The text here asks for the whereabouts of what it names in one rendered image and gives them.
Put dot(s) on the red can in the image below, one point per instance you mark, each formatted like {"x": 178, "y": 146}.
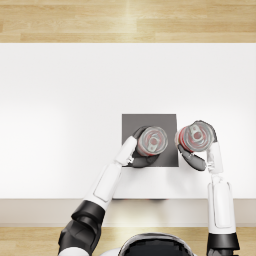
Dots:
{"x": 196, "y": 136}
{"x": 152, "y": 141}

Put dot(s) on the dark grey square mat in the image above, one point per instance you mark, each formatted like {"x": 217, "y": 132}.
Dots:
{"x": 133, "y": 122}

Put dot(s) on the robot body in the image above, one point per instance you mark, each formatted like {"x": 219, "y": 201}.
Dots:
{"x": 156, "y": 246}

